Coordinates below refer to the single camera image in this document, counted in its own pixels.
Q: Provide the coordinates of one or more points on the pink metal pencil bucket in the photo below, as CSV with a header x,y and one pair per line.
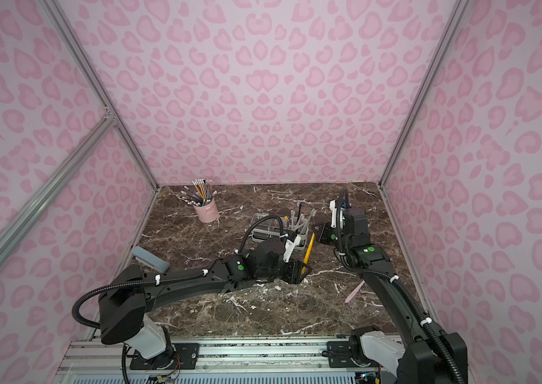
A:
x,y
207,213

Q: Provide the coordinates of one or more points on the aluminium front rail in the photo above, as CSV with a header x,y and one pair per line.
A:
x,y
282,359

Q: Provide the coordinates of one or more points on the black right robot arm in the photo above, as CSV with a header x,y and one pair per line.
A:
x,y
426,352

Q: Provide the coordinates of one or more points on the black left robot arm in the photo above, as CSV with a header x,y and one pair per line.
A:
x,y
120,310

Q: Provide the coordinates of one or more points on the bundle of coloured pencils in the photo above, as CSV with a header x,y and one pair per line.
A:
x,y
200,193

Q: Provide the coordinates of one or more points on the yellow toothbrush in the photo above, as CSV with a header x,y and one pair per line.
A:
x,y
308,253

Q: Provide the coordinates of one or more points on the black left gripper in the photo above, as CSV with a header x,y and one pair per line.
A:
x,y
292,271

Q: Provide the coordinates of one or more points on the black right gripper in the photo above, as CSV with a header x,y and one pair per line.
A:
x,y
324,233

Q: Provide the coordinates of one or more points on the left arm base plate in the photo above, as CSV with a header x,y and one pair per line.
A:
x,y
182,355

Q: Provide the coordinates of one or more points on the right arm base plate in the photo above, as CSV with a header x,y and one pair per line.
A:
x,y
340,355

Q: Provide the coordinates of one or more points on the cream toothbrush holder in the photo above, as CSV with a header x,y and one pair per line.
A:
x,y
269,229

